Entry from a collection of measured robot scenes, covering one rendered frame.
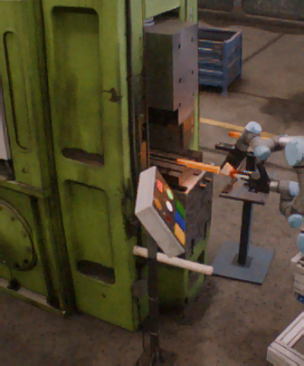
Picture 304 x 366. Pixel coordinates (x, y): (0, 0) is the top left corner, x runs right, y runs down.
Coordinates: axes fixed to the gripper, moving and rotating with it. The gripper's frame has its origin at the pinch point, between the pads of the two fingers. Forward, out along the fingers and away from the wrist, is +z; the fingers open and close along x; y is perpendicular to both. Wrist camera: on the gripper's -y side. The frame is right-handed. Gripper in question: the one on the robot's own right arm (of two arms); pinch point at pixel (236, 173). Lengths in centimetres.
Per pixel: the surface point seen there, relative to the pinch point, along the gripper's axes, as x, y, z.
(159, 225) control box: -72, -11, 8
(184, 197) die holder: -16.0, 11.1, 23.0
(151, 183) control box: -57, -20, 19
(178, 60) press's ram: -11, -62, 27
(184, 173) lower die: -6.0, 3.3, 27.7
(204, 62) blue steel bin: 349, 60, 165
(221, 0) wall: 769, 61, 302
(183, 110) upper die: -6.6, -33.3, 27.4
